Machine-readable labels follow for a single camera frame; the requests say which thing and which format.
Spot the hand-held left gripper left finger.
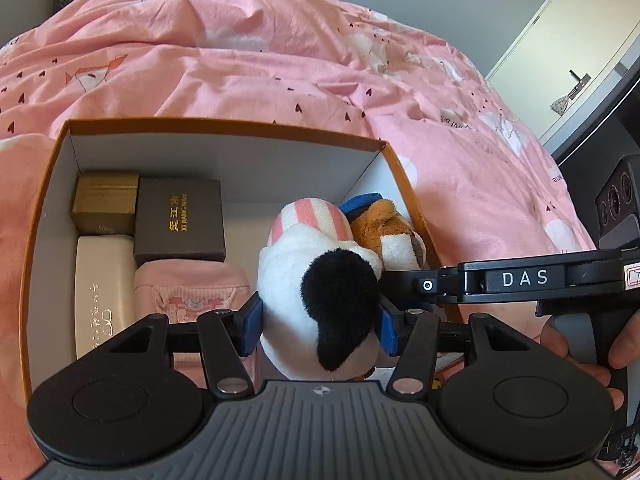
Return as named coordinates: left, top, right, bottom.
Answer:
left=101, top=291, right=265, bottom=398

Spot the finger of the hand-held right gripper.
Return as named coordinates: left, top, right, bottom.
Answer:
left=381, top=261, right=467, bottom=306

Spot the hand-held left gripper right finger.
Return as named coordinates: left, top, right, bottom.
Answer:
left=377, top=300, right=539, bottom=398

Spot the orange plush toy blue collar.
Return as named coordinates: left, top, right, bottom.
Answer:
left=338, top=192, right=429, bottom=274

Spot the white plush dog striped hat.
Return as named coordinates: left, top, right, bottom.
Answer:
left=257, top=198, right=387, bottom=382

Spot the orange cardboard box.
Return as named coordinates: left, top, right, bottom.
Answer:
left=20, top=117, right=463, bottom=406

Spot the person's right hand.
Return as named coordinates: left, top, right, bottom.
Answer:
left=541, top=309, right=640, bottom=412

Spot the pink fabric pouch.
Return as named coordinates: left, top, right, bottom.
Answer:
left=132, top=259, right=252, bottom=327

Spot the dark brown gift box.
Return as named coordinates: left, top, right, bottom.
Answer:
left=133, top=177, right=227, bottom=265

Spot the cream glasses case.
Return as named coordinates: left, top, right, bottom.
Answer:
left=74, top=234, right=137, bottom=361

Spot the gold gift box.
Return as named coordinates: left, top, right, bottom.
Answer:
left=70, top=170, right=141, bottom=237

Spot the pink printed blanket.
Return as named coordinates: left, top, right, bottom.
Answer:
left=0, top=0, right=598, bottom=471

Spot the white door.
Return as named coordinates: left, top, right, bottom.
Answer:
left=485, top=0, right=640, bottom=145

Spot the metal door handle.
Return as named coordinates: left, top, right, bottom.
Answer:
left=567, top=69, right=592, bottom=99

